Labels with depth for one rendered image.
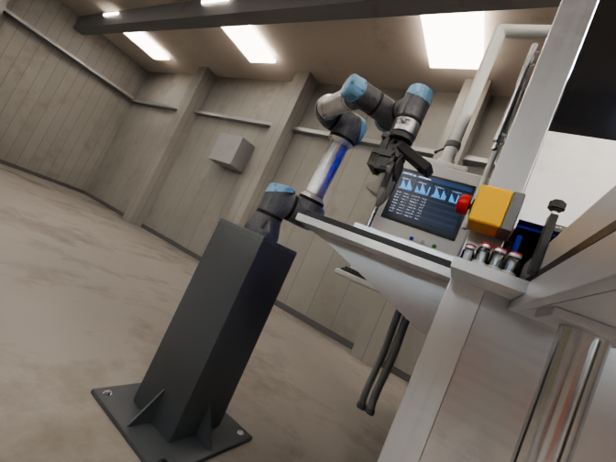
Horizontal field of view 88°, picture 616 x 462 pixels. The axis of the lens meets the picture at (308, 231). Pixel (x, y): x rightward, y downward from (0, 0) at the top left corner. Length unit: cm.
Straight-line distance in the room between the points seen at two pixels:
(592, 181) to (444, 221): 108
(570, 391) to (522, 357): 22
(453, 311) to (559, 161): 36
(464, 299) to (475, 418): 21
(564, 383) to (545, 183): 41
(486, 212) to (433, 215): 117
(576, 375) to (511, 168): 43
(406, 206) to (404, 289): 106
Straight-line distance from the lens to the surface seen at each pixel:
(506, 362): 71
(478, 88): 223
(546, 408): 50
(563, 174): 79
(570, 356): 50
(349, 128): 139
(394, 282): 82
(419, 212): 181
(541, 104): 86
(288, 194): 130
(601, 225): 35
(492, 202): 65
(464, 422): 72
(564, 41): 95
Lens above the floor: 77
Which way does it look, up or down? 5 degrees up
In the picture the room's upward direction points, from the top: 24 degrees clockwise
